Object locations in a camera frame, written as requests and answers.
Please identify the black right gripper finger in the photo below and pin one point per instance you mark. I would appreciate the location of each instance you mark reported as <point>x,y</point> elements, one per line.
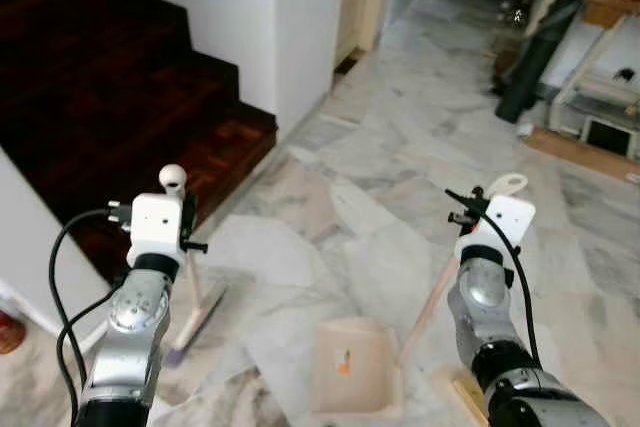
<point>460,218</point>
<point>458,195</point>

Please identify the wooden broom with white knob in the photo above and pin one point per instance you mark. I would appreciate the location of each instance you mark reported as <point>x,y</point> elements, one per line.
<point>200,322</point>

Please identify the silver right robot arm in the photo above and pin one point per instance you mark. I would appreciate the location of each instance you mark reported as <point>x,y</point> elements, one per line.
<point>485,307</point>

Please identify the brown wooden plank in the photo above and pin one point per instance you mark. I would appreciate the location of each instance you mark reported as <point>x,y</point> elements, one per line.
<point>580,152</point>

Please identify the dark wooden stairs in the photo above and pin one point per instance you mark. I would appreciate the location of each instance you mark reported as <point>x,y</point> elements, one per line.
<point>120,97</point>

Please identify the light wooden rack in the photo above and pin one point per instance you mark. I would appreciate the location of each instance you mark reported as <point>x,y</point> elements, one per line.
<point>600,97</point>

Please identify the long black bag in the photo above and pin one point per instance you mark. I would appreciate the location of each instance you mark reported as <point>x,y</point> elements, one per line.
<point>540,47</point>

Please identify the small light wood piece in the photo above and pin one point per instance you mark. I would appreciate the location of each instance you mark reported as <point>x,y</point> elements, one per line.
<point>465,395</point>

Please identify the red orange bottle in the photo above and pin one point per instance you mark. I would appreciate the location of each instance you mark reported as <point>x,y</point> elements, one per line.
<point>8,332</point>

